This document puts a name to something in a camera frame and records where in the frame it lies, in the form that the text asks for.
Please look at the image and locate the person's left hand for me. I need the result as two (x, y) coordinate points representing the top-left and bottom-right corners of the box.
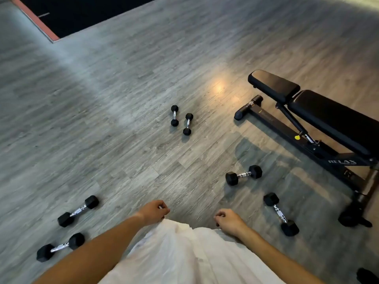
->
(137, 200), (171, 228)

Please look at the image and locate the person's right hand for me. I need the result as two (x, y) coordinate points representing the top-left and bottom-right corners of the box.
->
(213, 208), (249, 238)

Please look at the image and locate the medium black hex dumbbell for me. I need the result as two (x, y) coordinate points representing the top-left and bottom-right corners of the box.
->
(263, 192), (300, 237)
(36, 232), (86, 263)
(225, 164), (263, 187)
(57, 195), (100, 228)

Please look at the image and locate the small black hex dumbbell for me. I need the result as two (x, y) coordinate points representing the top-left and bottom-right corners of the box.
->
(182, 112), (194, 136)
(170, 105), (180, 127)

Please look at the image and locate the person's right forearm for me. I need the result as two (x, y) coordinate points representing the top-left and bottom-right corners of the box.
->
(236, 224), (326, 284)

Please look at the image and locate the person's left forearm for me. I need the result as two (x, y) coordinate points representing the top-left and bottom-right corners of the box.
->
(32, 213), (147, 284)

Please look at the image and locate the white shirt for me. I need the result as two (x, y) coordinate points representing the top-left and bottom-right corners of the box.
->
(98, 219), (286, 284)

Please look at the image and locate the black adjustable weight bench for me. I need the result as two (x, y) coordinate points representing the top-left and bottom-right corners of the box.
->
(234, 69), (379, 229)

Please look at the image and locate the black mat with red border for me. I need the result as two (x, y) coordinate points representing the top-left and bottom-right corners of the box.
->
(10, 0), (163, 44)

